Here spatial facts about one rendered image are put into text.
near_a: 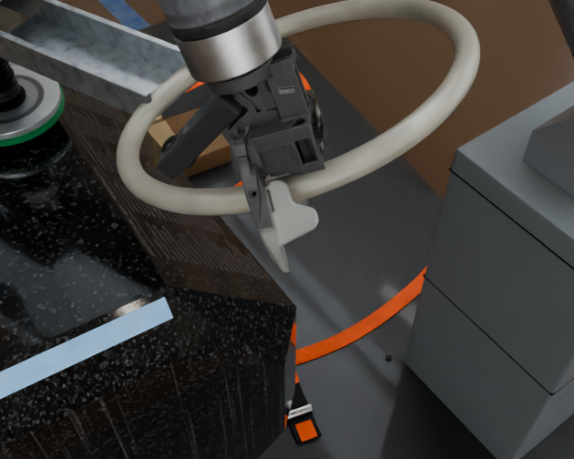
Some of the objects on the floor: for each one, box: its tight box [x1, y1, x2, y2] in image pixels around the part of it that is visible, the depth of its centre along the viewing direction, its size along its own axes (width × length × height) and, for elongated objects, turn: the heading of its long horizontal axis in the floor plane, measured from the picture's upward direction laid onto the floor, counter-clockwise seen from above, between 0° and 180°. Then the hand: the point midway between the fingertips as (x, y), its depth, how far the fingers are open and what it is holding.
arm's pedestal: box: [385, 79, 574, 459], centre depth 171 cm, size 50×50×85 cm
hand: (286, 229), depth 78 cm, fingers open, 14 cm apart
